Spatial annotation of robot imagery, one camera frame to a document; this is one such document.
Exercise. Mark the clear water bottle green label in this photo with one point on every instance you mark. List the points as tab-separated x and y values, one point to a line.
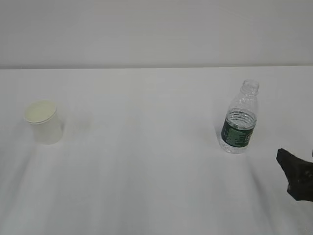
240	119

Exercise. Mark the white paper cup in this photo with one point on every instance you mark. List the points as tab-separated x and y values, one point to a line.
44	122

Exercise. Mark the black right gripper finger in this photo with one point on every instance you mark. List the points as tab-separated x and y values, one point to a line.
299	174

